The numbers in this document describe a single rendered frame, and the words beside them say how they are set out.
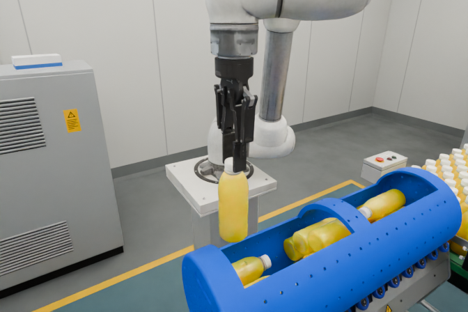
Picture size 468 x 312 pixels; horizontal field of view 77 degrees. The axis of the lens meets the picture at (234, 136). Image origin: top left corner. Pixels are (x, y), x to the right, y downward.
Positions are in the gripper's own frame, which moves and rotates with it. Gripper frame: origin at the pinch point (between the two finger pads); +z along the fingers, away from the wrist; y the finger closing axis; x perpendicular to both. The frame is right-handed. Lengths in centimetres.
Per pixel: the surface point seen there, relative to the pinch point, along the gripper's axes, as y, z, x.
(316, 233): 5.5, 27.7, 22.9
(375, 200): 1, 32, 57
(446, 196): 15, 26, 71
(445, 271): 19, 60, 80
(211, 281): 8.8, 23.1, -10.6
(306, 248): 2.9, 34.6, 22.4
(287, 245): -5.2, 40.1, 22.8
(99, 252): -148, 135, -29
